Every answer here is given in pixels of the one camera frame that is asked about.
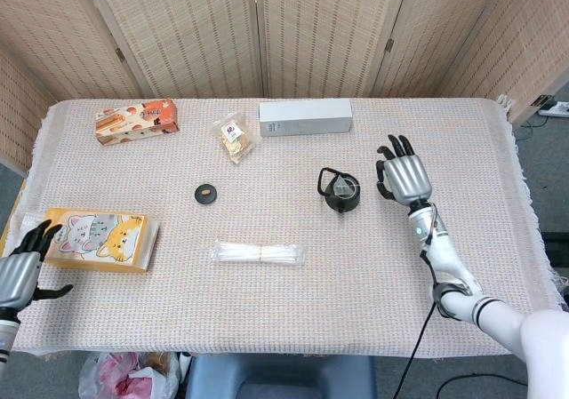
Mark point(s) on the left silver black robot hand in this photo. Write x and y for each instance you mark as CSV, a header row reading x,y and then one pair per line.
x,y
15,281

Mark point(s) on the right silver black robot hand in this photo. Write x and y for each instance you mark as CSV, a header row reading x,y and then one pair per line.
x,y
409,179

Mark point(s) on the pyramid tea bag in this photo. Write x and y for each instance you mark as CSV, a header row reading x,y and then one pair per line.
x,y
343,186

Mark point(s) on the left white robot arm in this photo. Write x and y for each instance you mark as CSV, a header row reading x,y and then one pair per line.
x,y
6,332

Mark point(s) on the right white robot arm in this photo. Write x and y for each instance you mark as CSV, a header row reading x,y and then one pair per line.
x,y
449,257

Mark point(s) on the black teapot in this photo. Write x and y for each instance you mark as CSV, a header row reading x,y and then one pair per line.
x,y
330,201

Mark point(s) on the plastic bag with pink contents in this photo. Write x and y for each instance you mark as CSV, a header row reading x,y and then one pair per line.
x,y
129,377

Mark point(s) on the clear snack packet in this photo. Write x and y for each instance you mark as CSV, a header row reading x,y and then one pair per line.
x,y
233,139

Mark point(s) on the black teapot lid wooden knob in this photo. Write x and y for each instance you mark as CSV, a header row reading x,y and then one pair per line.
x,y
200,197

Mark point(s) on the yellow cat tissue pack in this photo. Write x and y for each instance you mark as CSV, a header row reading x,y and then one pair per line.
x,y
111,239

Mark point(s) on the long white cardboard box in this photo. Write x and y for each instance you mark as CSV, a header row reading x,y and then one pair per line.
x,y
306,117

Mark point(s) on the woven pinkish tablecloth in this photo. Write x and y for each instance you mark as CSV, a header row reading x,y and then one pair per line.
x,y
311,305

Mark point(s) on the white power strip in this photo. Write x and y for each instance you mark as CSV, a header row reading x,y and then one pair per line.
x,y
558,108

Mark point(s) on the pack of white straws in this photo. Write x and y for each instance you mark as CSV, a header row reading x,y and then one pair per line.
x,y
258,253

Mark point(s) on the orange cookie box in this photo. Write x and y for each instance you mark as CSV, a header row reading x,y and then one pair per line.
x,y
133,123

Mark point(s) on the blue grey chair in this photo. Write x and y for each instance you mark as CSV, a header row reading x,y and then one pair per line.
x,y
280,379

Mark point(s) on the woven bamboo folding screen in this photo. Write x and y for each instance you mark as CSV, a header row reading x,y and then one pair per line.
x,y
200,30

